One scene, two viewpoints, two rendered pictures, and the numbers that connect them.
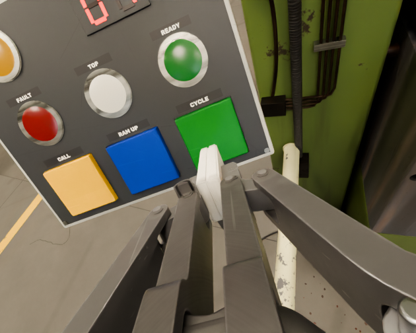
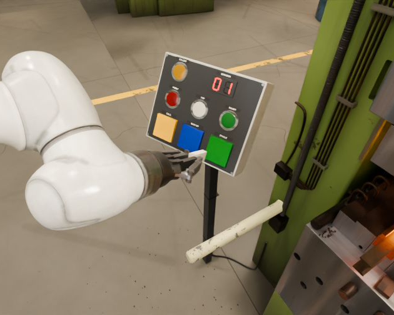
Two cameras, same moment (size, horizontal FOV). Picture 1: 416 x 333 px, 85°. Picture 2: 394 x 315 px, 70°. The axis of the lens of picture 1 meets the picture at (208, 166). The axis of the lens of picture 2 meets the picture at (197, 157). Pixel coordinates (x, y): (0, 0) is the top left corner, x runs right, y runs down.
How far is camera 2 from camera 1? 0.55 m
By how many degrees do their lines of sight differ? 15
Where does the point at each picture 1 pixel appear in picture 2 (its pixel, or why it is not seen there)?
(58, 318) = not seen: hidden behind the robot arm
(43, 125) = (172, 100)
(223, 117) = (226, 148)
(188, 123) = (214, 140)
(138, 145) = (193, 132)
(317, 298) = not seen: outside the picture
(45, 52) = (193, 82)
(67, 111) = (183, 102)
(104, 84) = (200, 105)
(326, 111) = (307, 199)
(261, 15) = (299, 123)
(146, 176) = (186, 144)
